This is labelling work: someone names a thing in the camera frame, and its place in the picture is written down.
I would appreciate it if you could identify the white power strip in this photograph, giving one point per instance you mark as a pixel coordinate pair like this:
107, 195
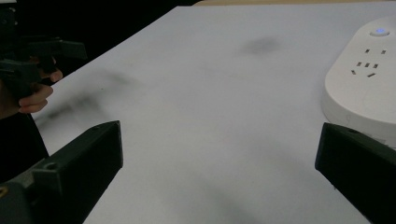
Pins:
364, 84

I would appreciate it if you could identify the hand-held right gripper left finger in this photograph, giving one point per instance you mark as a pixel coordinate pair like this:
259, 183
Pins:
84, 165

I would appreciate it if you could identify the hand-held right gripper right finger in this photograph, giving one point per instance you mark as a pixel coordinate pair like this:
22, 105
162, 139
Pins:
361, 165

